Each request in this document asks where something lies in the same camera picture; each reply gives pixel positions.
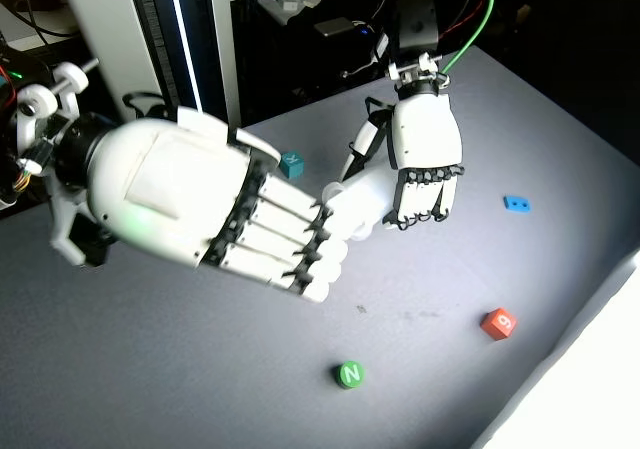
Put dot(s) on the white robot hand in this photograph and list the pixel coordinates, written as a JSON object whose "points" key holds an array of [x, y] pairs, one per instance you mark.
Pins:
{"points": [[425, 134], [175, 184]]}

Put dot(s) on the blue block with two holes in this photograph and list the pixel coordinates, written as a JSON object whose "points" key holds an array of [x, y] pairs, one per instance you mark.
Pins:
{"points": [[516, 204]]}

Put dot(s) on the teal block with letter K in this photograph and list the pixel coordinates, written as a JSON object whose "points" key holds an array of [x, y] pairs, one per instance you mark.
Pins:
{"points": [[291, 165]]}

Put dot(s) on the silver box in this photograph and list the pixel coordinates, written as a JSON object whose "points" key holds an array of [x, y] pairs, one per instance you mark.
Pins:
{"points": [[334, 27]]}

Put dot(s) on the white and black robot column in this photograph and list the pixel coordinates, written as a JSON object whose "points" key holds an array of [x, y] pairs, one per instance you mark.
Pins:
{"points": [[115, 29]]}

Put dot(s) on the grey table cloth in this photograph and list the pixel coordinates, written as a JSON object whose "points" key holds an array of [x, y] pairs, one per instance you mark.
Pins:
{"points": [[200, 359]]}

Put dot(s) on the red cube with digit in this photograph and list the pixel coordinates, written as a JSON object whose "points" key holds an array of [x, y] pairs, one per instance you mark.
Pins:
{"points": [[499, 324]]}

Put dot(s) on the green cylinder with letter N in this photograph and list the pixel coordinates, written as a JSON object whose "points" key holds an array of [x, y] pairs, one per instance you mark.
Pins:
{"points": [[350, 375]]}

